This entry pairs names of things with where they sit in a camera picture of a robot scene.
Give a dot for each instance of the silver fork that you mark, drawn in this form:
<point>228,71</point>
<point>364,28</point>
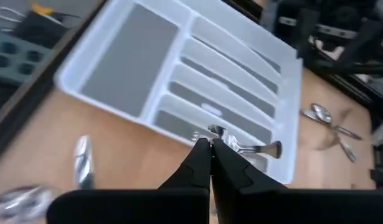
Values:
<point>272,150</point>

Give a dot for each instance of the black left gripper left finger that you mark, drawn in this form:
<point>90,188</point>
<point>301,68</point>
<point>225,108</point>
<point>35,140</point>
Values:
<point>191,180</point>

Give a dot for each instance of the white cutlery organizer tray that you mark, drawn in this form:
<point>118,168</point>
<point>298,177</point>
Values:
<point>166,77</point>

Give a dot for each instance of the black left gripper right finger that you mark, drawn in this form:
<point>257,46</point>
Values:
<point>234,186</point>

